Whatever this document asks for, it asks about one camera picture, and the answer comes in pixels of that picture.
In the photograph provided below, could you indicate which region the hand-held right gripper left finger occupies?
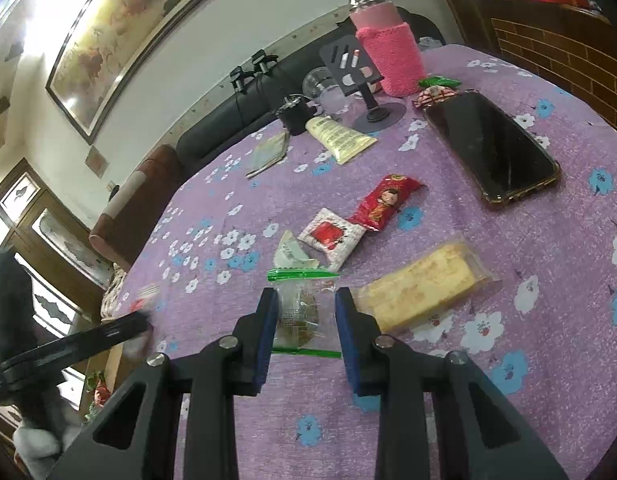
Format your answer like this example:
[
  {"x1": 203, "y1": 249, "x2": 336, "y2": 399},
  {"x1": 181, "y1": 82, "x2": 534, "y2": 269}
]
[{"x1": 48, "y1": 287, "x2": 280, "y2": 480}]

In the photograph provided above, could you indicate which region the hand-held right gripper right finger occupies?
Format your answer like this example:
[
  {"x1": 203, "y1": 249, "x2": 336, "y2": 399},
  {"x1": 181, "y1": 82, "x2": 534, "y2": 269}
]
[{"x1": 335, "y1": 287, "x2": 572, "y2": 480}]

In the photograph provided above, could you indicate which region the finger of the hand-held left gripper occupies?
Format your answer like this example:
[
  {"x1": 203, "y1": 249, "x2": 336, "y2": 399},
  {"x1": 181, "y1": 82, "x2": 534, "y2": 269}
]
[{"x1": 0, "y1": 311, "x2": 154, "y2": 376}]

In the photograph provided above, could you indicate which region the cardboard box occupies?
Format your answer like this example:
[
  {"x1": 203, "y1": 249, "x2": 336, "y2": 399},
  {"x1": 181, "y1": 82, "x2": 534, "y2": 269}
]
[{"x1": 101, "y1": 340, "x2": 149, "y2": 411}]

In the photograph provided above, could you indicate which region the clear packet with green edges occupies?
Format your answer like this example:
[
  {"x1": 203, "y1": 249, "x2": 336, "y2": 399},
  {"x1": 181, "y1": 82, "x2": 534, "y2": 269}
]
[{"x1": 266, "y1": 268, "x2": 342, "y2": 359}]

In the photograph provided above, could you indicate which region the dark red snack packet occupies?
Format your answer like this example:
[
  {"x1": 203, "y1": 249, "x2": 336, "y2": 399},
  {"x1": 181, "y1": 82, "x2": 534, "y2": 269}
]
[{"x1": 91, "y1": 377, "x2": 112, "y2": 408}]

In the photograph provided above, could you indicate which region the grey white cloth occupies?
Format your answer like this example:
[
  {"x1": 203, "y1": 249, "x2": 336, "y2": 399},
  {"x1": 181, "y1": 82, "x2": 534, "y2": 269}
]
[{"x1": 13, "y1": 395, "x2": 84, "y2": 480}]

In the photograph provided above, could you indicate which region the dark fuzzy cloth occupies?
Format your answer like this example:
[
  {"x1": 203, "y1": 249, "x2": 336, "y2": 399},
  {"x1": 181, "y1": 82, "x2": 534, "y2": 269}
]
[{"x1": 0, "y1": 252, "x2": 36, "y2": 366}]

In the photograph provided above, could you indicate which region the yellow cake in clear packet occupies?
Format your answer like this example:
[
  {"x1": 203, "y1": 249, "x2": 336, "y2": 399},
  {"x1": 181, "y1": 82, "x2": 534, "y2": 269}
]
[{"x1": 349, "y1": 241, "x2": 497, "y2": 333}]

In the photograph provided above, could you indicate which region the white snack packet red print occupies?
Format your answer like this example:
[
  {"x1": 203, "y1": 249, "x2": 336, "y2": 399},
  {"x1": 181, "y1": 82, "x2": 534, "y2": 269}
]
[{"x1": 297, "y1": 208, "x2": 367, "y2": 267}]

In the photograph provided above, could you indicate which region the wooden cabinet with glass doors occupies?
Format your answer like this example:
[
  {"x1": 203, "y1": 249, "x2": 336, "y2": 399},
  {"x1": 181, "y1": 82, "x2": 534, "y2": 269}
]
[{"x1": 0, "y1": 157, "x2": 114, "y2": 461}]

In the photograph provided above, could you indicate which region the red snack packet with figure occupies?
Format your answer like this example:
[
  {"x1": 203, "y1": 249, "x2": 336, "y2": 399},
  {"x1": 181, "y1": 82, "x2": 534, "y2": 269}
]
[{"x1": 349, "y1": 174, "x2": 423, "y2": 232}]

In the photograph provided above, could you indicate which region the brown chair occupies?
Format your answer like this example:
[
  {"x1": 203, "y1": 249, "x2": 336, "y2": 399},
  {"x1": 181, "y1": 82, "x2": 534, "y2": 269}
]
[{"x1": 88, "y1": 144, "x2": 184, "y2": 271}]

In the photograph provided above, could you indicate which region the flat olive sachet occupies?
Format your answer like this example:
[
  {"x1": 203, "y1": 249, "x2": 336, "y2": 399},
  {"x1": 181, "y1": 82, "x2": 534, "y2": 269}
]
[{"x1": 245, "y1": 131, "x2": 289, "y2": 179}]

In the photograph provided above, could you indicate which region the cream-coloured tube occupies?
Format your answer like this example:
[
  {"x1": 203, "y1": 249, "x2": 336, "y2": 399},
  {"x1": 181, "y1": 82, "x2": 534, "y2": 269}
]
[{"x1": 306, "y1": 115, "x2": 378, "y2": 165}]

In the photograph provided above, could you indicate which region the black leather sofa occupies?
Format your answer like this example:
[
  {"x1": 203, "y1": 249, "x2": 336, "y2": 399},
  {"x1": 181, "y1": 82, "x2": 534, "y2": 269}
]
[{"x1": 176, "y1": 7, "x2": 447, "y2": 173}]

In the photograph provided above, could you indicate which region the small black box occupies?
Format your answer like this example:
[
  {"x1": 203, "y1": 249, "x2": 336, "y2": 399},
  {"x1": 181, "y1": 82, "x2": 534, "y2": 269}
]
[{"x1": 274, "y1": 95, "x2": 314, "y2": 136}]

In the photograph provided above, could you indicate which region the black smartphone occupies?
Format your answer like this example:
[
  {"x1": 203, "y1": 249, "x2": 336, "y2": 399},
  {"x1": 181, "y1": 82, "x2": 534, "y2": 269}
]
[{"x1": 421, "y1": 89, "x2": 562, "y2": 209}]

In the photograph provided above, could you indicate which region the clear plastic cup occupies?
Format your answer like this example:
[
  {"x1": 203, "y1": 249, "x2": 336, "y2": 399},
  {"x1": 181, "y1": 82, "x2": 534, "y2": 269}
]
[{"x1": 302, "y1": 66, "x2": 352, "y2": 121}]

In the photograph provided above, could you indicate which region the black clamp device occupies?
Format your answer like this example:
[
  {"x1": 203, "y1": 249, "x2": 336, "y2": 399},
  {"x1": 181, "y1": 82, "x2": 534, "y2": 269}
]
[
  {"x1": 230, "y1": 65, "x2": 254, "y2": 92},
  {"x1": 251, "y1": 50, "x2": 279, "y2": 75}
]

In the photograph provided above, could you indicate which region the red white wrapped candy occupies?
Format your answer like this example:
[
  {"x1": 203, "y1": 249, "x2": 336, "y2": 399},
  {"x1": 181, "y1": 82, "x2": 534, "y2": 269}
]
[{"x1": 413, "y1": 85, "x2": 458, "y2": 110}]

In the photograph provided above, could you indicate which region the green wrapped candy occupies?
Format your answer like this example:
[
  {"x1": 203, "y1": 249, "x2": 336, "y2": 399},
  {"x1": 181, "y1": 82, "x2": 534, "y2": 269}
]
[{"x1": 419, "y1": 75, "x2": 462, "y2": 89}]

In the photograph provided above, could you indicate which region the black phone stand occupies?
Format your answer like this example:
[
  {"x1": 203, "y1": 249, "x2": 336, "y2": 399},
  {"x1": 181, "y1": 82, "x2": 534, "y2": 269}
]
[{"x1": 319, "y1": 34, "x2": 408, "y2": 133}]

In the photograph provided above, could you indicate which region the pink bottle with knitted sleeve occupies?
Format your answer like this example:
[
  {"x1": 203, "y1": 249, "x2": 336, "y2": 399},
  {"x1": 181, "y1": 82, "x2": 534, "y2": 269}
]
[{"x1": 343, "y1": 0, "x2": 425, "y2": 97}]

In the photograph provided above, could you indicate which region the wooden brick-pattern cabinet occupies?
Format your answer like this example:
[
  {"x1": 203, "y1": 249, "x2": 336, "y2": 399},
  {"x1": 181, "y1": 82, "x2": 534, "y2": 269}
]
[{"x1": 423, "y1": 0, "x2": 617, "y2": 123}]

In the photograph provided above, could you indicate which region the small wall plaque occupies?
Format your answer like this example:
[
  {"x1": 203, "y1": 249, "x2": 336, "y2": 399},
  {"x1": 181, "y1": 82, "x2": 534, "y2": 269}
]
[{"x1": 85, "y1": 146, "x2": 110, "y2": 177}]

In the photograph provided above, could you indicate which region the framed wall painting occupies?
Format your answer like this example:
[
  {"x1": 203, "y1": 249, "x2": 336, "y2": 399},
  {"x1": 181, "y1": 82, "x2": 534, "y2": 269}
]
[{"x1": 45, "y1": 0, "x2": 224, "y2": 145}]

